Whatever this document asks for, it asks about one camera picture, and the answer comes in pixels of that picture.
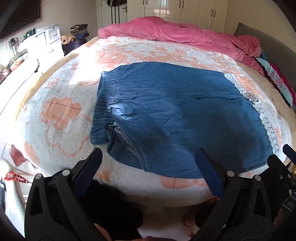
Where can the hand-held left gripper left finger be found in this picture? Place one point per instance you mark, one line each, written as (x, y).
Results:
(89, 167)

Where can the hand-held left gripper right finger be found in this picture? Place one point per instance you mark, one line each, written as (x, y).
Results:
(208, 167)

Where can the white orange printed blanket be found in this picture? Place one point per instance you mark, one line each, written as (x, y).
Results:
(57, 129)

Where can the white wardrobe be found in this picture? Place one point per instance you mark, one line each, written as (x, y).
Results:
(182, 11)

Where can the blue denim skirt with lace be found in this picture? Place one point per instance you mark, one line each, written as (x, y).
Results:
(175, 115)

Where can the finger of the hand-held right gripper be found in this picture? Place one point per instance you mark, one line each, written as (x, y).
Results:
(277, 165)
(290, 151)

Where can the wall television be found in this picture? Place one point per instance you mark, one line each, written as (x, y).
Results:
(18, 15)

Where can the stack of folded colourful clothes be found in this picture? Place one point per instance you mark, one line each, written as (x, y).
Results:
(279, 80)

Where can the white door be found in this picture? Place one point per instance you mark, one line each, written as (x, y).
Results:
(111, 14)

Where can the pink duvet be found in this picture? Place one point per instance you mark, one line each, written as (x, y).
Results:
(175, 30)

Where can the grey padded headboard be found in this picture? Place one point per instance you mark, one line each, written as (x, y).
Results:
(272, 44)

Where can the pile of clothes on chair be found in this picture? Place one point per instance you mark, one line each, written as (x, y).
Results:
(76, 34)

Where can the white drawer cabinet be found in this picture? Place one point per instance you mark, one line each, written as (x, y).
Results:
(49, 39)

